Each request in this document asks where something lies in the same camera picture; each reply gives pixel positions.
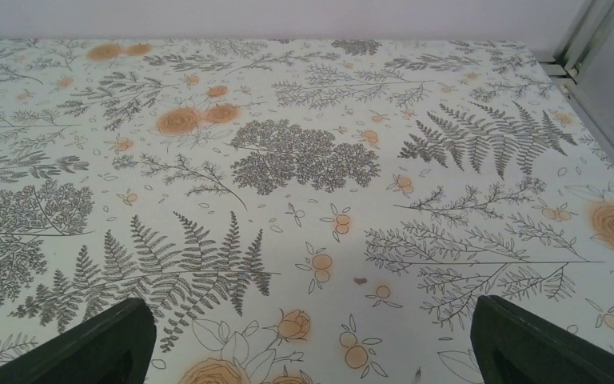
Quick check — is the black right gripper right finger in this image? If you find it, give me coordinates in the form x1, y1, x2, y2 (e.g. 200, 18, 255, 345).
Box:
470, 295, 614, 383

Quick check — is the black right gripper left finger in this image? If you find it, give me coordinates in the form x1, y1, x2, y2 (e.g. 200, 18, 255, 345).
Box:
0, 298, 157, 383

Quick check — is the aluminium corner post right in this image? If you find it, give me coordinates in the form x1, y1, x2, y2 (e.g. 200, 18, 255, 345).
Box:
553, 1, 614, 164

